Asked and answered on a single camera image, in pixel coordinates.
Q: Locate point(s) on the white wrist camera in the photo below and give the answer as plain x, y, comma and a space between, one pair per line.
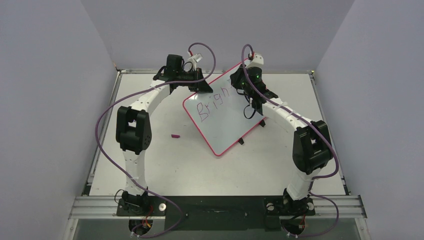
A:
194, 59
255, 60

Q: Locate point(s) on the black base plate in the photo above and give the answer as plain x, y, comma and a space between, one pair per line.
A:
218, 213

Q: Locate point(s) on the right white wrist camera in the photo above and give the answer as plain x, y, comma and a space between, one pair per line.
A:
255, 60

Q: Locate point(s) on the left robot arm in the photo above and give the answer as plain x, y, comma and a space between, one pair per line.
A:
133, 127

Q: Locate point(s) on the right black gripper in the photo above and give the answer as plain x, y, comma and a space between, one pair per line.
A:
255, 97

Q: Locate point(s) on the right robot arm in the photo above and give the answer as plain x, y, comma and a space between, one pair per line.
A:
310, 150

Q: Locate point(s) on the pink-framed whiteboard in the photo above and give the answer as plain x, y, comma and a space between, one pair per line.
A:
221, 117

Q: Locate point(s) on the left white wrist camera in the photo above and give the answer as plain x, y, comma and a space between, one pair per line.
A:
194, 59

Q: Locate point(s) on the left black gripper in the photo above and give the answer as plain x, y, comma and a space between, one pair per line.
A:
201, 87

